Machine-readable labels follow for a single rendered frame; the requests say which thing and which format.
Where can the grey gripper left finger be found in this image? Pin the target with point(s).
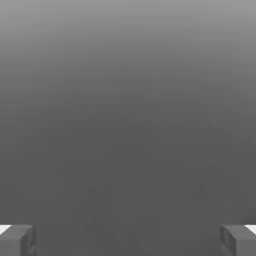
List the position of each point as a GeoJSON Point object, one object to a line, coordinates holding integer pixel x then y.
{"type": "Point", "coordinates": [14, 241]}

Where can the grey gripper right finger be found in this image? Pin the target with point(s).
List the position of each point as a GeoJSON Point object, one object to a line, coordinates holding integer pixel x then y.
{"type": "Point", "coordinates": [240, 241]}

